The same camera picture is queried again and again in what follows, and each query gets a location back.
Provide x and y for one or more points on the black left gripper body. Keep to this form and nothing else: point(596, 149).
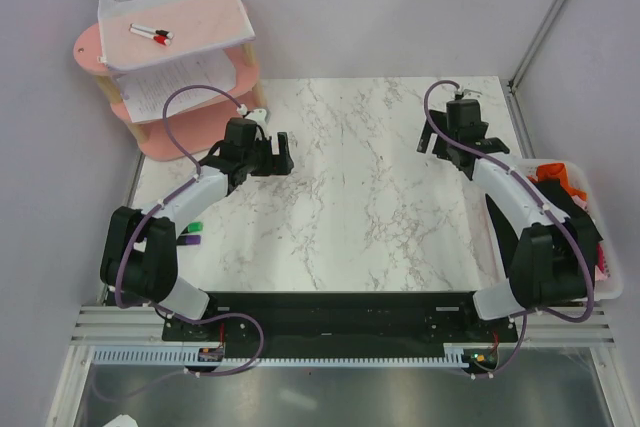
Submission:
point(261, 147)

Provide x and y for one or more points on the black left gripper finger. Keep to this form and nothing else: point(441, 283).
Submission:
point(280, 145)
point(283, 167)

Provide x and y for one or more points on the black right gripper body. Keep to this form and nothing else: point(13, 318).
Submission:
point(449, 143)

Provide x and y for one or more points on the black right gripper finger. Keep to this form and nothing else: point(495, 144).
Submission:
point(438, 122)
point(424, 138)

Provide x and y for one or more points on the black printed t-shirt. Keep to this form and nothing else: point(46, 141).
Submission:
point(553, 191)

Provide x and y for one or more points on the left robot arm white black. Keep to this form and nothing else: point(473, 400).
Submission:
point(140, 259)

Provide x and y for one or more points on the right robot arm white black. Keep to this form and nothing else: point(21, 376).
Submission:
point(548, 245)

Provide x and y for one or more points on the orange t-shirt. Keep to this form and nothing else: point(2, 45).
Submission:
point(557, 171)

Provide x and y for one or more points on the green cap marker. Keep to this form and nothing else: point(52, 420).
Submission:
point(194, 227)

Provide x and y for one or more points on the purple cap marker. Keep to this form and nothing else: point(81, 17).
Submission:
point(188, 240)

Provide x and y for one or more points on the white mesh zipper pouch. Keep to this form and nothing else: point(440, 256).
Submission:
point(197, 26)

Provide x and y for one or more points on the printed paper sheets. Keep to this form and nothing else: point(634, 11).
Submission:
point(145, 92)

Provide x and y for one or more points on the red cap whiteboard marker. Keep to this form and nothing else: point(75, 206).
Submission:
point(160, 39)

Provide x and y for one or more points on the black cap whiteboard marker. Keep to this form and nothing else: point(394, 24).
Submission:
point(153, 31)

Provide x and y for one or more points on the magenta garment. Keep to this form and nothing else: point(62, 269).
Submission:
point(602, 270)

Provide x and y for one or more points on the white plastic laundry basket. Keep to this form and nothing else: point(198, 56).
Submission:
point(608, 289)

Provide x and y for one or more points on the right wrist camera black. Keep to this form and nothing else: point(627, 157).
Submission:
point(463, 113)

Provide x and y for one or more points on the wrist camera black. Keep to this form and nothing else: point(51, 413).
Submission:
point(240, 132)
point(463, 113)

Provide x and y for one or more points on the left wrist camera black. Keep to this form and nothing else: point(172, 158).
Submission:
point(240, 132)

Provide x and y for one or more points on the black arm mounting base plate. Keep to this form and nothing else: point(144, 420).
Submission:
point(342, 324)

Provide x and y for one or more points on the white slotted cable duct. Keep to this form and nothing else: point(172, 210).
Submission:
point(197, 357)

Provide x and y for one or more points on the aluminium rail frame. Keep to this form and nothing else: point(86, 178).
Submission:
point(101, 325)

